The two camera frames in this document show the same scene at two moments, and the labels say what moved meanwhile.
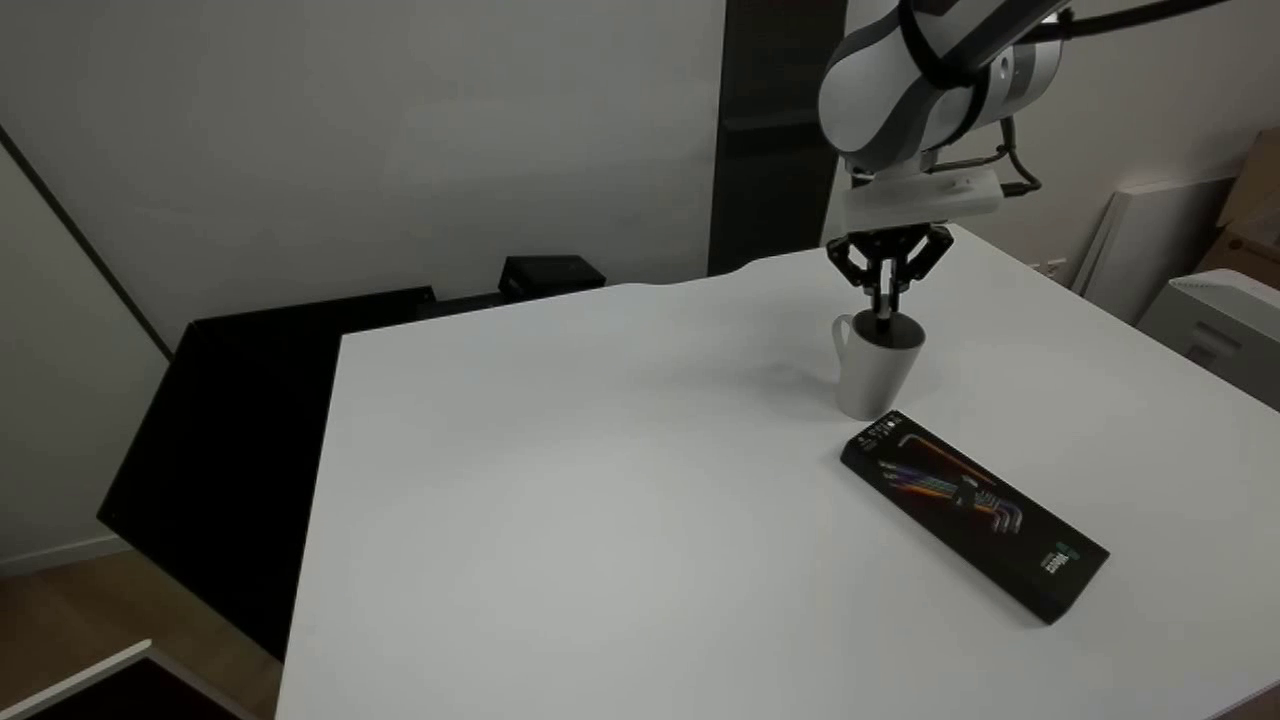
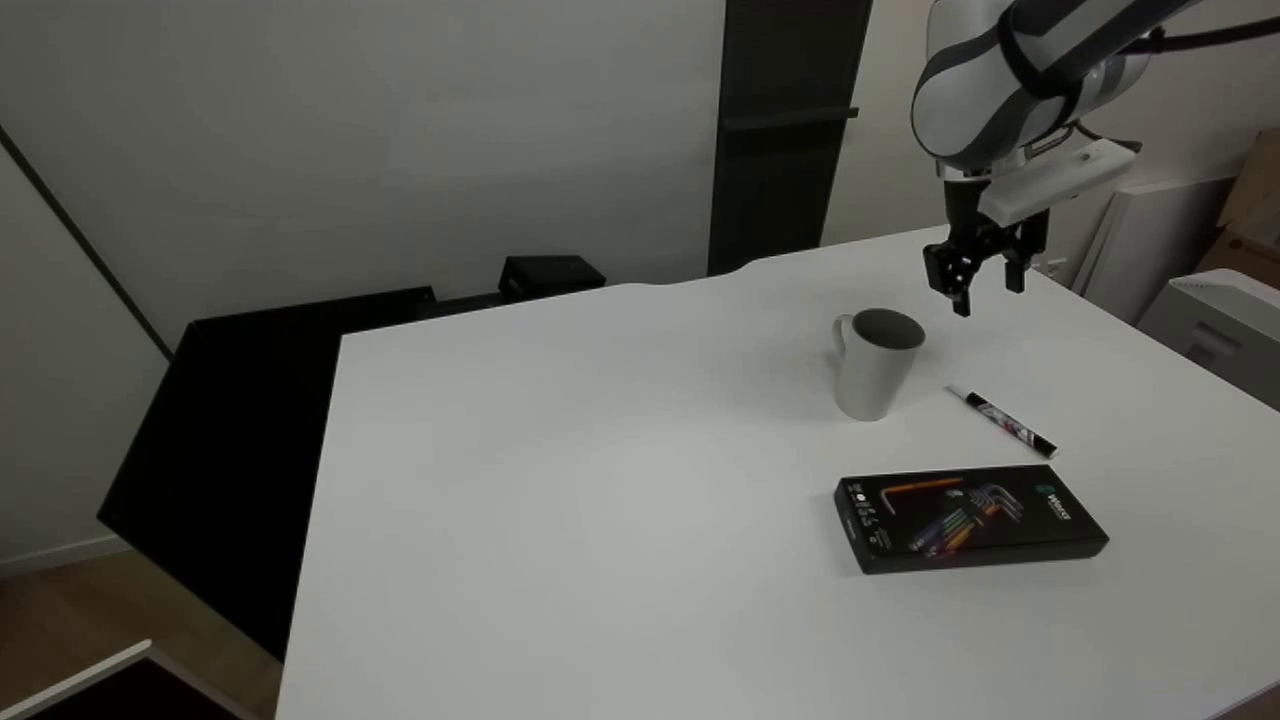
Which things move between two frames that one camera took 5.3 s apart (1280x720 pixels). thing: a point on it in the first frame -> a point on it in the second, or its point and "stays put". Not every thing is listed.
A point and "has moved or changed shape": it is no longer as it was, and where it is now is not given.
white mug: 875,356 stays put
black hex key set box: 972,515 has moved or changed shape
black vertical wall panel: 772,171 stays put
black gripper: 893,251 -> 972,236
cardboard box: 1248,228 stays put
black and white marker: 885,286 -> 1043,447
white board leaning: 1151,234 stays put
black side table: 222,475 stays put
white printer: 1226,325 stays put
